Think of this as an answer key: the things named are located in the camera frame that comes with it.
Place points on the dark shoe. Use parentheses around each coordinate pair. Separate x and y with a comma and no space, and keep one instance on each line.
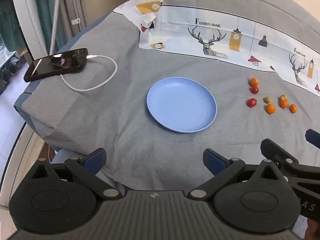
(5,73)

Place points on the grey curtain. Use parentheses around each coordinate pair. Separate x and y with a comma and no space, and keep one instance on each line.
(73,0)

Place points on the black smartphone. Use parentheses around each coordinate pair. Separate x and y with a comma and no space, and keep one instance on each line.
(56,63)

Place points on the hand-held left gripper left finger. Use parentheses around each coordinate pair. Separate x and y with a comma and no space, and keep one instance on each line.
(94,160)

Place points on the small white tag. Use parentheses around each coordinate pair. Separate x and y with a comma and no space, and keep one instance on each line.
(75,21)

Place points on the small mandarin orange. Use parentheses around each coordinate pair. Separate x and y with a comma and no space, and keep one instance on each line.
(270,108)
(293,108)
(283,104)
(254,81)

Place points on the white door frame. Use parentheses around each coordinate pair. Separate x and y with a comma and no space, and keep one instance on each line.
(27,17)

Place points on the blue plastic plate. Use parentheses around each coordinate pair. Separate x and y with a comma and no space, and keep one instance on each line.
(181,105)

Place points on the grey shoe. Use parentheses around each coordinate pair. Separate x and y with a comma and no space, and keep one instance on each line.
(16,61)

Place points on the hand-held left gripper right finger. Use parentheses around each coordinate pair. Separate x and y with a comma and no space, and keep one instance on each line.
(215,162)

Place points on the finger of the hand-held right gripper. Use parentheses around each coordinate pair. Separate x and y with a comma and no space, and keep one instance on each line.
(313,137)
(275,152)

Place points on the deer printed white pillowcase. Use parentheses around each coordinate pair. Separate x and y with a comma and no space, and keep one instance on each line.
(175,35)

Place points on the red cherry tomato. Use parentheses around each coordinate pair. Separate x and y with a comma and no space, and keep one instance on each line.
(252,102)
(255,89)

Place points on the green curtain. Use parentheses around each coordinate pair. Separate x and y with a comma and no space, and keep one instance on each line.
(45,10)

